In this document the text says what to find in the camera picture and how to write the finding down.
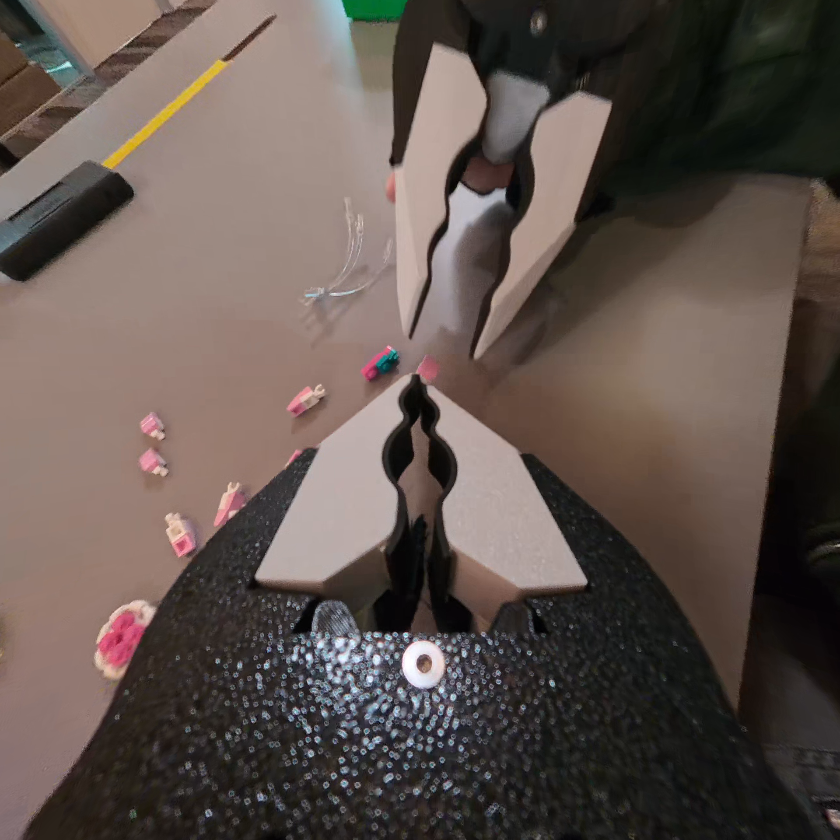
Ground person's dark jacket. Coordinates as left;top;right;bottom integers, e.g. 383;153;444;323
577;0;840;227

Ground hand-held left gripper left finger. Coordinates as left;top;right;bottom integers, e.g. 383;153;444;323
255;374;422;626

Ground cardboard box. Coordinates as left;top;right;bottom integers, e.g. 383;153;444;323
0;33;67;158

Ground person's dark pants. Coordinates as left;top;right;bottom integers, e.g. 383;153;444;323
738;367;840;840

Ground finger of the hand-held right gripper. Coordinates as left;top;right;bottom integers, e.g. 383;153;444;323
392;45;492;340
469;91;614;361

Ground clear plastic piece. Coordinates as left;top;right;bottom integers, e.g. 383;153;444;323
301;196;395;306

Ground person's right hand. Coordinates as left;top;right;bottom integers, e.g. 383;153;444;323
462;157;517;196

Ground black foam block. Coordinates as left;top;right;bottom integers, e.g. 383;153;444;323
0;161;135;282

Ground round white pink lego flower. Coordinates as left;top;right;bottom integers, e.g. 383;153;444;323
94;599;158;681

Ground small pink-white lego pieces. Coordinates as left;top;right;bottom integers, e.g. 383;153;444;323
138;382;328;559

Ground yellow tape strip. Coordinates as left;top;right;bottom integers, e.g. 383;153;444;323
101;59;232;170

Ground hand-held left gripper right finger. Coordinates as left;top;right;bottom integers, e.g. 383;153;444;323
420;377;588;627

